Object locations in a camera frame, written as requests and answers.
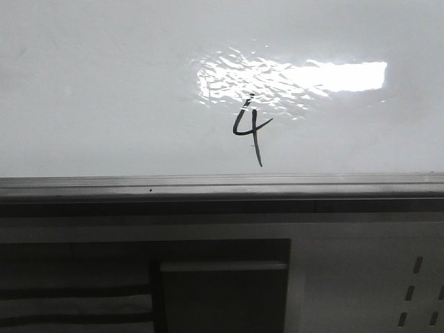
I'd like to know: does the white whiteboard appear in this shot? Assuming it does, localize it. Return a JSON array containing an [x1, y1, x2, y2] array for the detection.
[[1, 1, 443, 177]]

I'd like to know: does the dark grey box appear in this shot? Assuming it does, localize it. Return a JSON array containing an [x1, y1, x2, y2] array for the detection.
[[162, 268, 288, 332]]

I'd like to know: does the dark slatted shelf rack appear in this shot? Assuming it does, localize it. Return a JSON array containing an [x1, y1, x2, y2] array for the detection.
[[1, 239, 290, 332]]

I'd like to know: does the grey aluminium whiteboard tray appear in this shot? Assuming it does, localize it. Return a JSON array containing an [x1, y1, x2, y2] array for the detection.
[[1, 172, 443, 217]]

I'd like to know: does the white perforated metal panel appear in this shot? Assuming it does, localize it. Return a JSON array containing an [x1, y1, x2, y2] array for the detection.
[[1, 213, 443, 332]]

